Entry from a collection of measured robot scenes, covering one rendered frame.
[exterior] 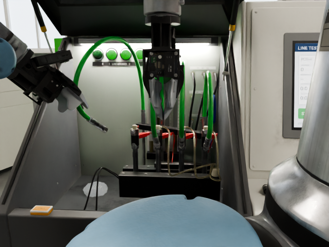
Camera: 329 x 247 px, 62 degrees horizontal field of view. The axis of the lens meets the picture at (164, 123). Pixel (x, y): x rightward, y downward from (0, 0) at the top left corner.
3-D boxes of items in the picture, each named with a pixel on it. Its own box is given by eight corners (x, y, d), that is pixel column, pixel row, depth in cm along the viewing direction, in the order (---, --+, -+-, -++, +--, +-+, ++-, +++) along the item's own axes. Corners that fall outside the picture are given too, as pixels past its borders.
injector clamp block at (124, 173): (120, 215, 96) (118, 174, 93) (126, 201, 106) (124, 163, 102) (219, 219, 94) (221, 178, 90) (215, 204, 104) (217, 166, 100)
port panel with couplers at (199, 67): (185, 133, 118) (187, 59, 111) (185, 131, 122) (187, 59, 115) (216, 134, 117) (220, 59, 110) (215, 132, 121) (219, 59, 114)
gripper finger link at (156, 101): (146, 124, 57) (146, 79, 55) (150, 118, 63) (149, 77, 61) (161, 124, 57) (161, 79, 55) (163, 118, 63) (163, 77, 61)
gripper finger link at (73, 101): (80, 121, 77) (52, 100, 72) (89, 104, 80) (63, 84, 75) (85, 119, 75) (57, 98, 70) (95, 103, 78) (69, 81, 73)
